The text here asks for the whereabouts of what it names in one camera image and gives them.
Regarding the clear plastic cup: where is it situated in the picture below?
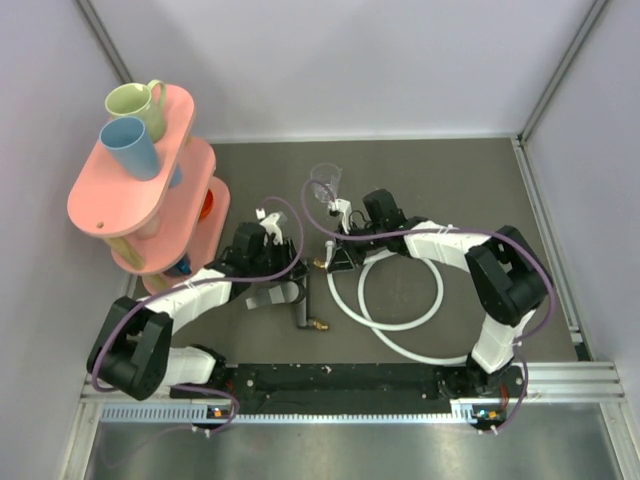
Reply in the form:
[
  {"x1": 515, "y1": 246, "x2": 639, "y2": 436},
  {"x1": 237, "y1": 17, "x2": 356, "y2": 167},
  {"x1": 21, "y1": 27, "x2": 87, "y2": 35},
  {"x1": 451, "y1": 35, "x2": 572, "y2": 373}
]
[{"x1": 310, "y1": 163, "x2": 341, "y2": 204}]

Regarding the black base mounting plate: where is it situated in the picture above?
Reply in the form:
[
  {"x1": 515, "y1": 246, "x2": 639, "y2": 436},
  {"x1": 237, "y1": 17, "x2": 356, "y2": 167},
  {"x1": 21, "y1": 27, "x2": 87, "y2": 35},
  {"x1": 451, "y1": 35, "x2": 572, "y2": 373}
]
[{"x1": 206, "y1": 363, "x2": 517, "y2": 415}]

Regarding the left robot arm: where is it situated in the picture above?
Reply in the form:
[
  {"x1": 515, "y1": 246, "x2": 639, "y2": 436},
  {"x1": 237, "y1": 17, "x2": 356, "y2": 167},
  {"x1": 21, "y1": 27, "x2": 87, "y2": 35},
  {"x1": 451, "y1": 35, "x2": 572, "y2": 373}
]
[{"x1": 87, "y1": 212, "x2": 304, "y2": 401}]

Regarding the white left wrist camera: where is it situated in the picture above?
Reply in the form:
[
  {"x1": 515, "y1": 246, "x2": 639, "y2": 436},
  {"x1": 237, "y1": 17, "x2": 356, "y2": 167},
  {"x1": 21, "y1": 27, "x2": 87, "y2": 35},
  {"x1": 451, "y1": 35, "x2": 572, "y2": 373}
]
[{"x1": 255, "y1": 208, "x2": 287, "y2": 245}]

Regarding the pink three-tier shelf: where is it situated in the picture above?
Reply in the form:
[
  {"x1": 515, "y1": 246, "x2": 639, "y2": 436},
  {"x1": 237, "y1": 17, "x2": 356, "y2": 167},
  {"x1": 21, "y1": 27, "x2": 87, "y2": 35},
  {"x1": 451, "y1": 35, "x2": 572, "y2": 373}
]
[{"x1": 67, "y1": 85, "x2": 231, "y2": 294}]

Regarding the blue plastic cup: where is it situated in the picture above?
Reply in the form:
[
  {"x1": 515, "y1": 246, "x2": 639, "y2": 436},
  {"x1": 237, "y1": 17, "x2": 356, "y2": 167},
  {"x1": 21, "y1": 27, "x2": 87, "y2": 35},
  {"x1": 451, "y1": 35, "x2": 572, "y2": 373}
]
[{"x1": 99, "y1": 116, "x2": 160, "y2": 181}]

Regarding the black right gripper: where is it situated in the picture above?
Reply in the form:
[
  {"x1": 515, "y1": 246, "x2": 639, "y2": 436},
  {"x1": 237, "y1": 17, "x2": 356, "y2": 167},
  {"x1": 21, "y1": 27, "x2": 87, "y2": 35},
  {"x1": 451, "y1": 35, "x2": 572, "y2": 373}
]
[{"x1": 327, "y1": 220, "x2": 386, "y2": 272}]

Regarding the grey slotted cable duct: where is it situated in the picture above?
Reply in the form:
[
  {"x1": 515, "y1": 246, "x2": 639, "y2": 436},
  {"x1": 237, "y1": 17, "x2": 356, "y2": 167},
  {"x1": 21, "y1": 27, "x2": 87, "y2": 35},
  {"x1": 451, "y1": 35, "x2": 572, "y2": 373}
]
[{"x1": 100, "y1": 403, "x2": 478, "y2": 425}]

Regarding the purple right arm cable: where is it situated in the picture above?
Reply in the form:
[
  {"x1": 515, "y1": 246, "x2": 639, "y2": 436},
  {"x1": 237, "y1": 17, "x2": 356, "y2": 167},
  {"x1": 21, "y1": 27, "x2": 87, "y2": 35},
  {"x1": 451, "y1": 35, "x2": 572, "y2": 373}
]
[{"x1": 302, "y1": 179, "x2": 557, "y2": 434}]

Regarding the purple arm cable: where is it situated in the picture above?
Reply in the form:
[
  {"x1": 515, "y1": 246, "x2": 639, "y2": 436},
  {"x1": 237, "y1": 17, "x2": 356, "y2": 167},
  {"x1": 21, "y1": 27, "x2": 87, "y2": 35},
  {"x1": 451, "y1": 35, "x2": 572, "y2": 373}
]
[
  {"x1": 302, "y1": 179, "x2": 557, "y2": 434},
  {"x1": 89, "y1": 195, "x2": 304, "y2": 441}
]

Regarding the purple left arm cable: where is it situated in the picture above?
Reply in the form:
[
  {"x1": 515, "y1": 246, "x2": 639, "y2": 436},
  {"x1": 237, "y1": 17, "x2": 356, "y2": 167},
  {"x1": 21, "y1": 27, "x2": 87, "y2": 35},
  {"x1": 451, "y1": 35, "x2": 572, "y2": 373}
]
[{"x1": 89, "y1": 195, "x2": 304, "y2": 441}]

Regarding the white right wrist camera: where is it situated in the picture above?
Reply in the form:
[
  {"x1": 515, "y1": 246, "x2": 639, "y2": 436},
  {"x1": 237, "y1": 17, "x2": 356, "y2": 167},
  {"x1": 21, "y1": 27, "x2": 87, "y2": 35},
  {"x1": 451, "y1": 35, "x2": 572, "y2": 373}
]
[{"x1": 327, "y1": 198, "x2": 352, "y2": 234}]

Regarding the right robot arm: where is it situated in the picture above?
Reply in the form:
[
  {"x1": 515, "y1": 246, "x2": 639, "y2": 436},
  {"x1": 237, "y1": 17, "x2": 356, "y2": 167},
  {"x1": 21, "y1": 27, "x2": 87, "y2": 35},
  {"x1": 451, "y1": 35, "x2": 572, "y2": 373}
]
[{"x1": 325, "y1": 189, "x2": 555, "y2": 397}]

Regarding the blue object under shelf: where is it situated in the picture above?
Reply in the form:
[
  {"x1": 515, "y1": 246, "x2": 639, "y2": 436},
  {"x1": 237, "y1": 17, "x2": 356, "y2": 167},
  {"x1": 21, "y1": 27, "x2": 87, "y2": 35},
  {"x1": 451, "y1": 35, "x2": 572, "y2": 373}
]
[{"x1": 164, "y1": 254, "x2": 192, "y2": 278}]

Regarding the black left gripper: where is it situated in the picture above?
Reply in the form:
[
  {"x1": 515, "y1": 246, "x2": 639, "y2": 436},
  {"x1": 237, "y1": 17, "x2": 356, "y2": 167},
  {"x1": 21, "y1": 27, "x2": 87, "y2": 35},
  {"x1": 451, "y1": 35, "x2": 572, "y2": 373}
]
[{"x1": 249, "y1": 237, "x2": 311, "y2": 282}]

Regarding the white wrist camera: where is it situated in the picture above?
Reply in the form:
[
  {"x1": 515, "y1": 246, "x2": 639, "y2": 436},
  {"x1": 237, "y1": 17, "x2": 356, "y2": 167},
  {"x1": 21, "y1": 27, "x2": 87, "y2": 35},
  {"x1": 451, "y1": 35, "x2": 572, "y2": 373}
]
[
  {"x1": 327, "y1": 198, "x2": 352, "y2": 234},
  {"x1": 255, "y1": 208, "x2": 287, "y2": 245}
]

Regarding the white flexible hose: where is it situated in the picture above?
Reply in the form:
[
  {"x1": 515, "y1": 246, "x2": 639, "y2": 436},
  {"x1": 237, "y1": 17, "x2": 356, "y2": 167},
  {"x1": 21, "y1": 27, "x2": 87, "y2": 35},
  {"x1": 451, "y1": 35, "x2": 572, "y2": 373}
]
[{"x1": 322, "y1": 240, "x2": 481, "y2": 366}]

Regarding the green ceramic mug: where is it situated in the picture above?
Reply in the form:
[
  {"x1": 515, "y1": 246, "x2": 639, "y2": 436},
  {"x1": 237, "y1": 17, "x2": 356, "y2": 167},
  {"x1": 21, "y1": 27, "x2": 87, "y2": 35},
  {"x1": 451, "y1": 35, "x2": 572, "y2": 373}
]
[{"x1": 104, "y1": 79, "x2": 167, "y2": 143}]

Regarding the orange object on shelf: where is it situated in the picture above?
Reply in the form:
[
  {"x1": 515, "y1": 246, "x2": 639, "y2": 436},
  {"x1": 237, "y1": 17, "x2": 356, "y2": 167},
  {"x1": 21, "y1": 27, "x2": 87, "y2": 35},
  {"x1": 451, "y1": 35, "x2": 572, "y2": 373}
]
[{"x1": 198, "y1": 189, "x2": 214, "y2": 221}]

